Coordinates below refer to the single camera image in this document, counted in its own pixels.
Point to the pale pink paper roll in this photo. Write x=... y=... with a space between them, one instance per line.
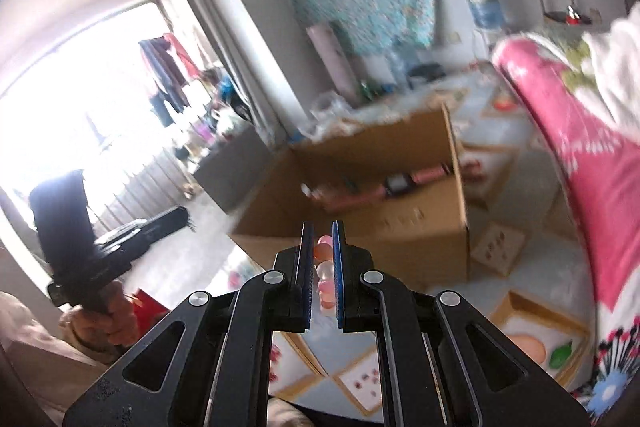
x=332 y=62

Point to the pink floral blanket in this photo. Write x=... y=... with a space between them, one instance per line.
x=590 y=157

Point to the white window railing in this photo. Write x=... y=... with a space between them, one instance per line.
x=150 y=187

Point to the brown cardboard box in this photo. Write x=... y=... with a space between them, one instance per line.
x=400 y=247

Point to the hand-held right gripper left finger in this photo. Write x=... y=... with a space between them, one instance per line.
x=306 y=277

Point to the blue water jug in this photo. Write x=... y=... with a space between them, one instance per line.
x=483 y=4

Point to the hanging clothes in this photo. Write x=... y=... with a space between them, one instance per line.
x=167 y=72

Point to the grey curtain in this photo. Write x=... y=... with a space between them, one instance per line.
x=225 y=37

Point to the pile of clothes and bags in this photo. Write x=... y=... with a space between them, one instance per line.
x=227 y=107

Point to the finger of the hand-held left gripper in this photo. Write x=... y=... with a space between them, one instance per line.
x=160 y=222
x=117 y=254

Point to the person's beige clothing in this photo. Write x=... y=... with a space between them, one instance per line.
x=45 y=367

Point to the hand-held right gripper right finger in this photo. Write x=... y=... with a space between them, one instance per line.
x=340 y=277

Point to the person's left hand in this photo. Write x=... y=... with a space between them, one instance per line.
x=112 y=319

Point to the red packet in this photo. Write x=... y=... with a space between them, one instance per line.
x=150 y=309

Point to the dark grey cabinet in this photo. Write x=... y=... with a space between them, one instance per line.
x=230 y=172

